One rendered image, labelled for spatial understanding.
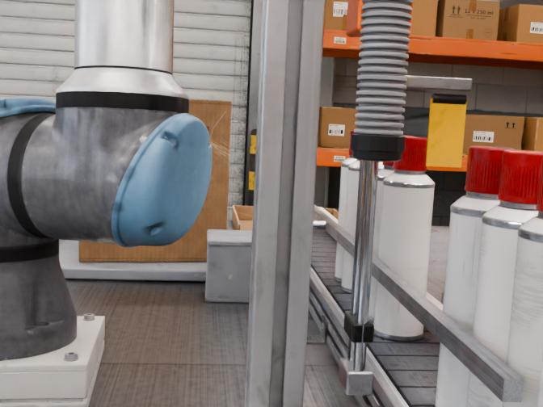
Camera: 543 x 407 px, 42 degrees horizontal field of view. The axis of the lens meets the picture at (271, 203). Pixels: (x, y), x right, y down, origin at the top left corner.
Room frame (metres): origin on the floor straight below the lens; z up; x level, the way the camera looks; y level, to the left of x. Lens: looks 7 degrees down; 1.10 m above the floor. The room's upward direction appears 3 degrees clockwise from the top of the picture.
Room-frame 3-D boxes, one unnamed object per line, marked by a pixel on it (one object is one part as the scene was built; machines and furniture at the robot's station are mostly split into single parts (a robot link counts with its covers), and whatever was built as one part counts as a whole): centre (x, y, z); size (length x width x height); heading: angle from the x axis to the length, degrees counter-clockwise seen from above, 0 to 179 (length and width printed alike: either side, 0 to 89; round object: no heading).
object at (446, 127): (0.58, -0.14, 1.09); 0.03 x 0.01 x 0.06; 96
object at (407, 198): (0.71, -0.14, 0.98); 0.05 x 0.05 x 0.20
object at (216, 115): (1.28, 0.22, 0.99); 0.30 x 0.24 x 0.27; 13
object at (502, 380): (0.91, -0.08, 0.96); 1.07 x 0.01 x 0.01; 6
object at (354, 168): (0.89, -0.12, 0.98); 0.05 x 0.05 x 0.20
